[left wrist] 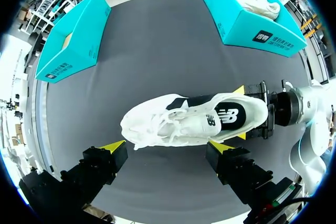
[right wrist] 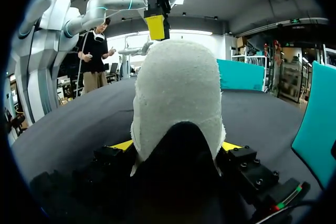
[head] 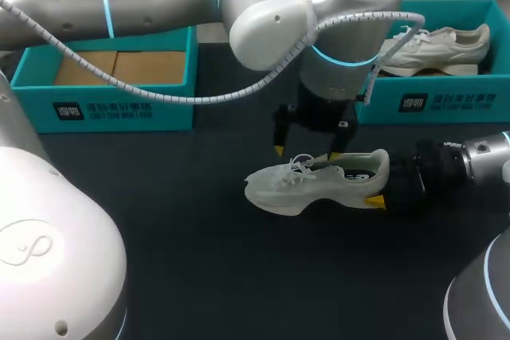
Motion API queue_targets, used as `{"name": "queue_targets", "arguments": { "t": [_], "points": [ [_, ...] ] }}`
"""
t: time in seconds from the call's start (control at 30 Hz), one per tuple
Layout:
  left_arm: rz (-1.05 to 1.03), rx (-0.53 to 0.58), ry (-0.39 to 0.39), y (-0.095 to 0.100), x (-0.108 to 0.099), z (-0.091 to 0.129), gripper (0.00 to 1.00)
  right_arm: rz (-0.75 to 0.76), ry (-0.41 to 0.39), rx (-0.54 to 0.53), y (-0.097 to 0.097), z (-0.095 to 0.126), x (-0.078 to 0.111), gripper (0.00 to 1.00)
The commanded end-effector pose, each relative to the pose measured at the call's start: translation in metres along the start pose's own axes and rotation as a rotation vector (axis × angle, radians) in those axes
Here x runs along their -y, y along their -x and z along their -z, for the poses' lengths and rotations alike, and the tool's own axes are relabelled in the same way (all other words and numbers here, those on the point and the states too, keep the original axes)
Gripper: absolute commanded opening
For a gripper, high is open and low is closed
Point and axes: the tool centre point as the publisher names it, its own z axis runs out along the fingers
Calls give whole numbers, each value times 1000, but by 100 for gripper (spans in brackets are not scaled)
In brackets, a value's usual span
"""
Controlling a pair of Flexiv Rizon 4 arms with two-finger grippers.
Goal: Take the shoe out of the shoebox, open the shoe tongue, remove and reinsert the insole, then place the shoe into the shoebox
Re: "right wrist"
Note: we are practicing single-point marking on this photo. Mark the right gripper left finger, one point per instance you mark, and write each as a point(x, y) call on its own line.
point(110, 161)

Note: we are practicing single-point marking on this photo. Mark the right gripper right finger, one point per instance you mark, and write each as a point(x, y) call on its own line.
point(249, 166)

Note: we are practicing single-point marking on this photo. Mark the white shoe with black lining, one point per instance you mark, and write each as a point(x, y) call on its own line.
point(176, 90)

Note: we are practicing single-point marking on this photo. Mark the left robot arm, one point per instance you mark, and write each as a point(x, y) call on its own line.
point(110, 5)

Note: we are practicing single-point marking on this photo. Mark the person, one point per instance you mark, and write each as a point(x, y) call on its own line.
point(94, 58)

